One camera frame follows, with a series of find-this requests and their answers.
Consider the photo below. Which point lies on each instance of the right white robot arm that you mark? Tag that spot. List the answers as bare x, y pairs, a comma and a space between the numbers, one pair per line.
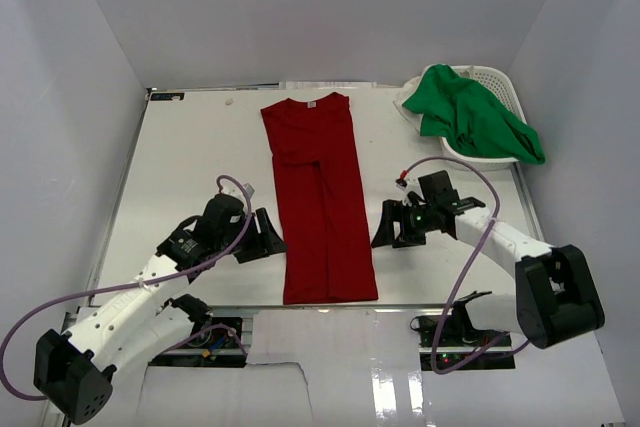
555, 296

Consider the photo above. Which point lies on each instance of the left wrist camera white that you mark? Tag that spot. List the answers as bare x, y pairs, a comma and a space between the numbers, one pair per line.
245, 191

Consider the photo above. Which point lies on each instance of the black label sticker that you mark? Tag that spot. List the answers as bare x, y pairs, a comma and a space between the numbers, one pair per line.
166, 96

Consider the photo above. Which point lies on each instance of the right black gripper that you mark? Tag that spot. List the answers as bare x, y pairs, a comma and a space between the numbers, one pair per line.
400, 225

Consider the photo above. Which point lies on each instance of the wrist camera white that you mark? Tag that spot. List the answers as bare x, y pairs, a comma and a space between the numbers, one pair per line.
245, 191
411, 191

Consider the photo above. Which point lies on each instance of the red t shirt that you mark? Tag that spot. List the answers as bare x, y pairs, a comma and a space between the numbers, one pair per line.
320, 201

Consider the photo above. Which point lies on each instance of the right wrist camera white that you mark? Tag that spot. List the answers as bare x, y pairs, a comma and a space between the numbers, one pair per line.
411, 191

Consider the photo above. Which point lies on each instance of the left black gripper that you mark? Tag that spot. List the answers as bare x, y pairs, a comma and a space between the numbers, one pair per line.
254, 240

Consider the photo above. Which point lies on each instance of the white t shirt in basket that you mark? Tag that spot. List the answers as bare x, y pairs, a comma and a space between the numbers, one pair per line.
405, 92

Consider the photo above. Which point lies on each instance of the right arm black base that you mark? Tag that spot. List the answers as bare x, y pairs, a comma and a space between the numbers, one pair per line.
454, 348

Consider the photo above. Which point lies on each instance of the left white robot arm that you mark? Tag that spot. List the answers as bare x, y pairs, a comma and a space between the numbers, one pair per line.
76, 370

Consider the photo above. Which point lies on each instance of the white plastic laundry basket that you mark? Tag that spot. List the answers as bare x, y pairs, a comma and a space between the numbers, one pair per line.
492, 122

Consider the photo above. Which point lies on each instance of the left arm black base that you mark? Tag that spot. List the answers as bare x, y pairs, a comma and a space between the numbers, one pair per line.
215, 349

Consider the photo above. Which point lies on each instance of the green t shirt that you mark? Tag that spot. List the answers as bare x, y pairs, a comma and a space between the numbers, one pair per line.
470, 112

